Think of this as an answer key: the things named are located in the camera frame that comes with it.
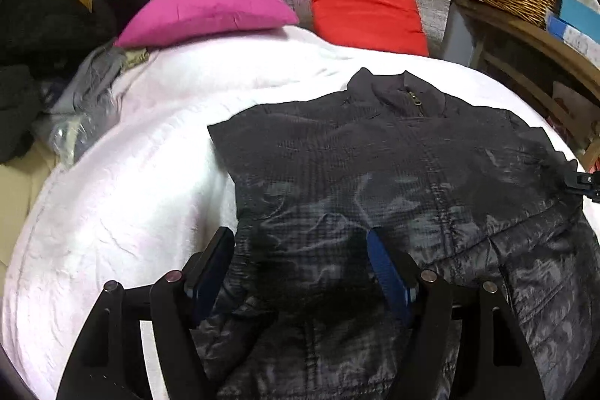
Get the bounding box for beige sofa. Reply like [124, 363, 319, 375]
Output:
[0, 147, 62, 279]

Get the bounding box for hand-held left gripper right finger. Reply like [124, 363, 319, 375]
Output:
[366, 226, 547, 400]

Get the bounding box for red pillow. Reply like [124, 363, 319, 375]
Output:
[304, 0, 431, 58]

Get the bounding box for grey garment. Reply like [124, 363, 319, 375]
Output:
[33, 46, 151, 166]

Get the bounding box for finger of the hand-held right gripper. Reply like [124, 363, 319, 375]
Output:
[561, 168, 600, 201]

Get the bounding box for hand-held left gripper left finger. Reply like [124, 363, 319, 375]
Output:
[56, 226, 236, 400]

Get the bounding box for white bed blanket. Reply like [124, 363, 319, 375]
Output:
[2, 25, 582, 400]

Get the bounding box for blue cardboard box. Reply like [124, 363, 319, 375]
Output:
[560, 0, 600, 36]

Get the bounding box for pile of black coats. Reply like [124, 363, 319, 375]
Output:
[0, 0, 118, 164]

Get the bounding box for blue and white boxes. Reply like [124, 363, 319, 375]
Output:
[546, 15, 600, 68]

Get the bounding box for wooden side table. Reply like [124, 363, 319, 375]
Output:
[457, 0, 600, 171]

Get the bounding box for dark quilted puffer jacket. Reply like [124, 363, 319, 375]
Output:
[192, 69, 600, 400]

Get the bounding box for pink pillow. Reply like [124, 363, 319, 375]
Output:
[115, 0, 301, 49]

